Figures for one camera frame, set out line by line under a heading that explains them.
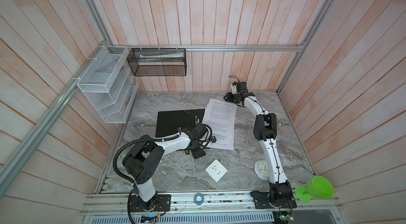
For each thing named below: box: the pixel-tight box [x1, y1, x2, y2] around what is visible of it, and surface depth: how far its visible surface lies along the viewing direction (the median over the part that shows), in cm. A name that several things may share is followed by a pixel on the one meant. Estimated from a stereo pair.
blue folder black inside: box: [154, 108, 206, 138], surface depth 109 cm
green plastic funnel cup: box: [294, 175, 335, 203], surface depth 66 cm
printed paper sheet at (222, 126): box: [201, 113, 236, 151], surface depth 103 cm
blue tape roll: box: [193, 192, 205, 207], surface depth 76 cm
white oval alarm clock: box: [253, 159, 270, 181], surface depth 83 cm
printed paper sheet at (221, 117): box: [201, 98, 238, 151], surface depth 106 cm
